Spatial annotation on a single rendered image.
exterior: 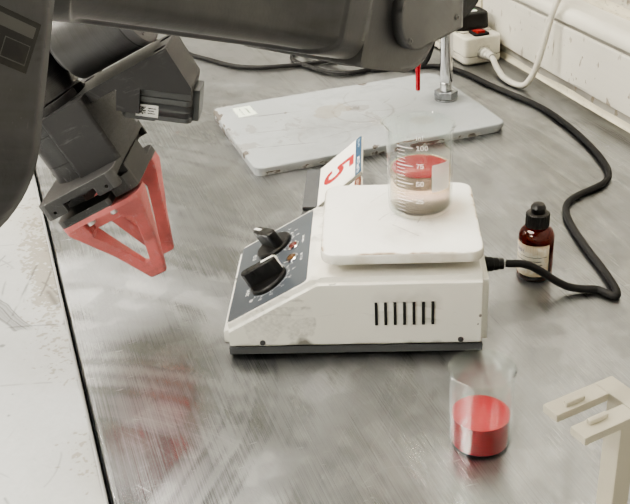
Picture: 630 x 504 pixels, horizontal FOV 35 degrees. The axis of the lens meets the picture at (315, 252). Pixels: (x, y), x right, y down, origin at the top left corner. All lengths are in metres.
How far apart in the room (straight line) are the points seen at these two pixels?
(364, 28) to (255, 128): 0.74
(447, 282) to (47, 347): 0.32
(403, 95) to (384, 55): 0.79
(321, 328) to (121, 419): 0.16
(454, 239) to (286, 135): 0.44
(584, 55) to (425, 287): 0.56
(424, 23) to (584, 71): 0.77
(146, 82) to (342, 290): 0.21
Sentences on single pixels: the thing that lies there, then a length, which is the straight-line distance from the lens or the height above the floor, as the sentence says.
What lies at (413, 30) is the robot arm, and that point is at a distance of 0.46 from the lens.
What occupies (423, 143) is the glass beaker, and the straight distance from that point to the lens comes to 0.74.
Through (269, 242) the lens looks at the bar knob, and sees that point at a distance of 0.81.
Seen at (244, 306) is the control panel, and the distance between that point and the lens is 0.77.
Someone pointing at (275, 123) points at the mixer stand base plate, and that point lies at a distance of 1.17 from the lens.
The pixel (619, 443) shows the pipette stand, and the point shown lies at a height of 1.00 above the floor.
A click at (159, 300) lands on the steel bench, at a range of 0.86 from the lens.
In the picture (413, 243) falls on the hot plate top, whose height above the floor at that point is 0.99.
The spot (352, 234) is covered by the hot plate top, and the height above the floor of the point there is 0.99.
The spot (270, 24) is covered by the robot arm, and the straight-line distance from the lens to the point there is 0.39.
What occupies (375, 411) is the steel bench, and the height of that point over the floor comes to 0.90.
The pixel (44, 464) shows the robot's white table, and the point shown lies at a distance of 0.71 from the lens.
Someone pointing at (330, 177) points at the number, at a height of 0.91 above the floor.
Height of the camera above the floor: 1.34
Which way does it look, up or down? 29 degrees down
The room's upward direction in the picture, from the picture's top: 3 degrees counter-clockwise
